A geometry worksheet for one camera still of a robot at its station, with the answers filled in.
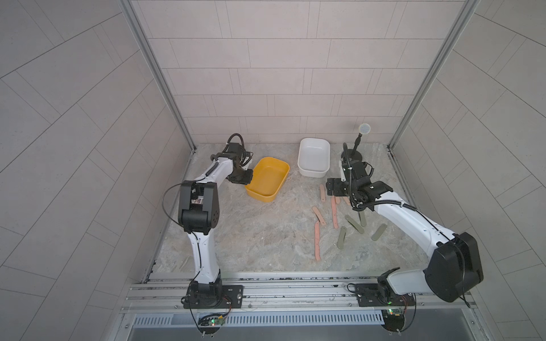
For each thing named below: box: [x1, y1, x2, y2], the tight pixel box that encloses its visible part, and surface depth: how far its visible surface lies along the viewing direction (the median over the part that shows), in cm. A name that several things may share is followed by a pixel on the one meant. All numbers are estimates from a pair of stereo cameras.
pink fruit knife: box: [311, 206, 327, 226], surface depth 93 cm
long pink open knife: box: [331, 195, 340, 230], surface depth 92 cm
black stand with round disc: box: [347, 122, 372, 162], surface depth 104 cm
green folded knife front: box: [336, 225, 348, 251], surface depth 86 cm
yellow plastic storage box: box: [244, 157, 291, 203], surface depth 103 cm
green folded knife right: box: [371, 223, 388, 242], surface depth 88 cm
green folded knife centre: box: [344, 214, 365, 234], surface depth 90 cm
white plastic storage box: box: [297, 137, 331, 179], surface depth 111 cm
